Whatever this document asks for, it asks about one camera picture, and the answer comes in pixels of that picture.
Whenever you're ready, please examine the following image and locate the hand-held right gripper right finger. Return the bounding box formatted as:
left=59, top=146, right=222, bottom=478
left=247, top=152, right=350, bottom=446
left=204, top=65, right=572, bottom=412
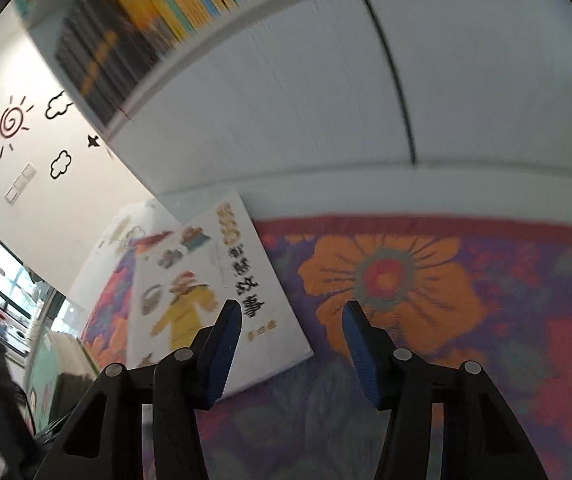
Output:
left=341, top=300, right=549, bottom=480

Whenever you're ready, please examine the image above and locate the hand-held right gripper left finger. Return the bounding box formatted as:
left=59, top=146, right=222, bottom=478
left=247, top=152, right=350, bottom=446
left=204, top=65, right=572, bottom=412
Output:
left=33, top=299, right=243, bottom=480

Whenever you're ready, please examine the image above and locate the white book yellow figure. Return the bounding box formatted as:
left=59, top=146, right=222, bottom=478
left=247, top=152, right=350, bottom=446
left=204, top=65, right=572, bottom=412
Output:
left=125, top=189, right=315, bottom=397

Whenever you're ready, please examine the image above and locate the row of black books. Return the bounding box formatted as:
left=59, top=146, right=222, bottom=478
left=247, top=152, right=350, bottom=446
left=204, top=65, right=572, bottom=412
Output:
left=53, top=0, right=163, bottom=127

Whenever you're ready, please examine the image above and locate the purple floral blanket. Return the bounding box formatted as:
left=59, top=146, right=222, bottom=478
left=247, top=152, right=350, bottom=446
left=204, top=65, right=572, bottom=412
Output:
left=78, top=212, right=572, bottom=480

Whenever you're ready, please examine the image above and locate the window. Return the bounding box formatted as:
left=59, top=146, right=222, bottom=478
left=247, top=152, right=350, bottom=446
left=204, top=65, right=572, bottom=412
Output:
left=0, top=237, right=54, bottom=361

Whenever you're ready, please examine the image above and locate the white bookshelf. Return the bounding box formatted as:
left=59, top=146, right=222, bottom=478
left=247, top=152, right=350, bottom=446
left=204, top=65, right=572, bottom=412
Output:
left=16, top=0, right=572, bottom=201

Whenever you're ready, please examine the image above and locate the white wall switch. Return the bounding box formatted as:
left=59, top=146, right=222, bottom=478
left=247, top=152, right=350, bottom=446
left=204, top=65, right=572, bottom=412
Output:
left=5, top=162, right=37, bottom=206

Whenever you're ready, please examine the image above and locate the black cloud wall decal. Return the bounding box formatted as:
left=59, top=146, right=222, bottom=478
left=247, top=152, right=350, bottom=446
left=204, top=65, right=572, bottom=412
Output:
left=44, top=91, right=74, bottom=121
left=49, top=151, right=73, bottom=181

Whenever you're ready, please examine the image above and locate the red sun wall decal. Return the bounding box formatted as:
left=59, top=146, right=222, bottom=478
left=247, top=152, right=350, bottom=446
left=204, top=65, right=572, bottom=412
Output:
left=0, top=95, right=34, bottom=160

